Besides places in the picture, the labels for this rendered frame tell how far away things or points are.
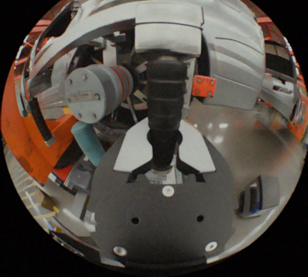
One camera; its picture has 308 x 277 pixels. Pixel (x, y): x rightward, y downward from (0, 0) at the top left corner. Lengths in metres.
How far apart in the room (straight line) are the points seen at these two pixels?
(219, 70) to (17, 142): 0.99
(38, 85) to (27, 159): 0.39
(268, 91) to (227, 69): 1.93
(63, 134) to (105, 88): 0.56
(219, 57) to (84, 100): 0.52
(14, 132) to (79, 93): 0.46
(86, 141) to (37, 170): 0.41
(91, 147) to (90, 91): 0.24
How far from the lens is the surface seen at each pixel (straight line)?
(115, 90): 0.22
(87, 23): 0.16
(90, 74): 0.19
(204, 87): 0.33
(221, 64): 0.51
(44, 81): 0.34
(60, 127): 0.68
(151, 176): 0.78
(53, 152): 0.68
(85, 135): 0.35
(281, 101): 2.38
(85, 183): 0.63
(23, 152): 0.61
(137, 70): 0.40
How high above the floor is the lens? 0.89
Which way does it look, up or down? 32 degrees down
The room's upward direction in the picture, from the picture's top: straight up
